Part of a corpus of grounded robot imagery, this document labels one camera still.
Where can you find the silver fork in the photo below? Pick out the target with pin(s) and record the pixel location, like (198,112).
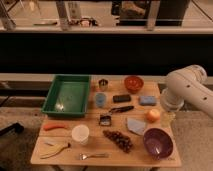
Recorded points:
(86,156)

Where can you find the small metal cup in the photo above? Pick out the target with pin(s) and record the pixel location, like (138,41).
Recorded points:
(103,84)

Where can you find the blue sponge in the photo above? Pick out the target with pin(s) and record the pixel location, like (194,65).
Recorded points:
(147,101)

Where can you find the orange fruit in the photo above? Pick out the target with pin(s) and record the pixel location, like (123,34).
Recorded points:
(153,115)

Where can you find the blue folded cloth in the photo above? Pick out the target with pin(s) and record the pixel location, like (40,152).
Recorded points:
(136,126)

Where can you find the green plastic tray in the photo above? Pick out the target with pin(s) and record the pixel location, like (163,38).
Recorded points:
(68,96)

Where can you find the black handled peeler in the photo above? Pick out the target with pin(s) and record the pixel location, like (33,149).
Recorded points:
(105,119)

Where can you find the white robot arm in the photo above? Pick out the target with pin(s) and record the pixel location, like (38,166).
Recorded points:
(186,84)

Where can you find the yellow banana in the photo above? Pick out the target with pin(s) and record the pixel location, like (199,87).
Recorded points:
(53,150)

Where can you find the purple bowl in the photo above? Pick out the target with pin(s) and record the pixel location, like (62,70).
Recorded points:
(158,143)

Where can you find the wooden folding table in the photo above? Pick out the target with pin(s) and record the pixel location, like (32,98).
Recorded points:
(97,142)

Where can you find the red bowl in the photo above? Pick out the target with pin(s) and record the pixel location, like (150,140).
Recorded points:
(133,84)

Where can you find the blue plastic cup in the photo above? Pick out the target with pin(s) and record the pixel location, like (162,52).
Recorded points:
(100,100)

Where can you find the orange carrot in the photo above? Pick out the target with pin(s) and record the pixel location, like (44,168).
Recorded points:
(48,127)

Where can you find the bunch of dark grapes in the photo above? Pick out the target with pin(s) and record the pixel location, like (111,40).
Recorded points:
(121,140)

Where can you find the white plastic cup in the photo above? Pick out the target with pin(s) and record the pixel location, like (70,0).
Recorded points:
(80,134)

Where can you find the black rectangular block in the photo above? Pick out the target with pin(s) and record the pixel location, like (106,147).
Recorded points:
(121,98)

